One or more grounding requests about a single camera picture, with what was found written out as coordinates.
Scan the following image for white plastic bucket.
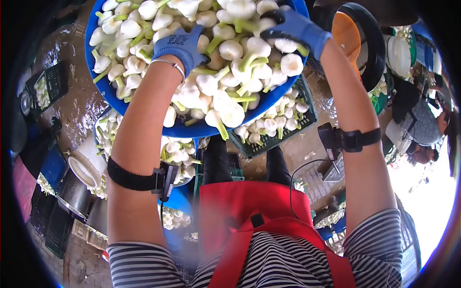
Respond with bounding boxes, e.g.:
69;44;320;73
67;135;109;189

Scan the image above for heap of garlic in crate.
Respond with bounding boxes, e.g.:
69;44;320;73
234;88;309;146

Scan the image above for person's legs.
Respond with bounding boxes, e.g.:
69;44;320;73
202;135;293;187

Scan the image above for pile of white garlic bulbs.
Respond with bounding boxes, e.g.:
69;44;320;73
89;0;305;141

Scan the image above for black wrist band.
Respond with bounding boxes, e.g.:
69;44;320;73
318;122;382;161
107;156;179;203

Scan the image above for person's left hand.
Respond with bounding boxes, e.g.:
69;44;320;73
151;24;212;78

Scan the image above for stack of white bowls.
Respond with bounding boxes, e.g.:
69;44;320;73
385;34;413;78

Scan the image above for person's right hand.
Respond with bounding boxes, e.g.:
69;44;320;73
260;9;333;62

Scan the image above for small blue basin with garlic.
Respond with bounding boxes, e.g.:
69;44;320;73
94;108;202;188

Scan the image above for person's left fingers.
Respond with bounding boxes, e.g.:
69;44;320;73
158;24;206;45

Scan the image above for green plastic crate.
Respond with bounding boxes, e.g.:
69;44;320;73
227;74;319;160

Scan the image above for person's right fingers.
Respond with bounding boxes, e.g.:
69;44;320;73
262;9;294;26

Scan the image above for black round tub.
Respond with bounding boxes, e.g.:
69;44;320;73
313;2;387;93

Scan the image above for steel pot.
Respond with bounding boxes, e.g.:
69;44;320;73
85;198;109;237
56;169;93;219

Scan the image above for person's body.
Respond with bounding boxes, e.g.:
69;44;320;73
107;180;404;288

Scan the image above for person's left thumb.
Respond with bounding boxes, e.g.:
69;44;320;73
191;53;212;69

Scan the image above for person's right thumb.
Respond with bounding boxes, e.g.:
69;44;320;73
260;30;289;42

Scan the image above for blue tub with garlic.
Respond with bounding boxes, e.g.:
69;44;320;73
158;184;194;231

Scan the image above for large blue plastic basin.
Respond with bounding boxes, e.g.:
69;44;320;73
85;0;310;139

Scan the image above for black crate with garlic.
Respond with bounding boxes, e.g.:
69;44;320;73
24;61;70;116

